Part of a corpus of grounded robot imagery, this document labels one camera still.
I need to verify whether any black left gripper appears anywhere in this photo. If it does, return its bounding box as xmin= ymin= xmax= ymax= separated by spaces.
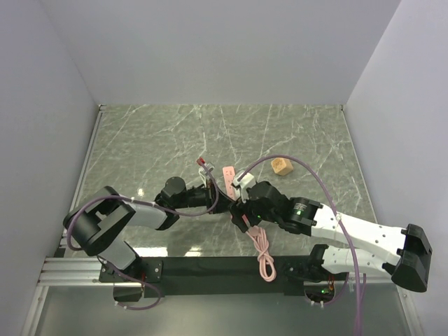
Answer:
xmin=174 ymin=178 xmax=232 ymax=214

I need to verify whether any pink power strip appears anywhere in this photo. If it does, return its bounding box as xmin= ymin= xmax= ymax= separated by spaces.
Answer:
xmin=222 ymin=166 xmax=237 ymax=200

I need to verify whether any tan wooden plug adapter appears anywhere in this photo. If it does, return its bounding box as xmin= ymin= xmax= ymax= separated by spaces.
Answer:
xmin=271 ymin=157 xmax=294 ymax=176

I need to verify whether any red square plug adapter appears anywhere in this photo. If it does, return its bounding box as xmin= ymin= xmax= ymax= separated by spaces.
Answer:
xmin=241 ymin=215 xmax=250 ymax=228

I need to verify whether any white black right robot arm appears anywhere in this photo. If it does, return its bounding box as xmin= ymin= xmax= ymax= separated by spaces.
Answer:
xmin=230 ymin=180 xmax=433 ymax=293

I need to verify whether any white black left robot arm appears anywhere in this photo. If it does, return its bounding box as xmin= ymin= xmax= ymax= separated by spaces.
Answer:
xmin=63 ymin=176 xmax=232 ymax=281

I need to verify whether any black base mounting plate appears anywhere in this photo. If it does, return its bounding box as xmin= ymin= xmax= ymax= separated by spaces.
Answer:
xmin=99 ymin=255 xmax=351 ymax=299

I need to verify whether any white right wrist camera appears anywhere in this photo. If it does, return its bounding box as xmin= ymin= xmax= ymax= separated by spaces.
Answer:
xmin=231 ymin=170 xmax=257 ymax=198

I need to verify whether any aluminium rail frame front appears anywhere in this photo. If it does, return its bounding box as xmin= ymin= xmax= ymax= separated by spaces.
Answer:
xmin=34 ymin=253 xmax=409 ymax=288

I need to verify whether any aluminium rail left edge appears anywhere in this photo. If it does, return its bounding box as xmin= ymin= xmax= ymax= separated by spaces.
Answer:
xmin=52 ymin=104 xmax=106 ymax=258

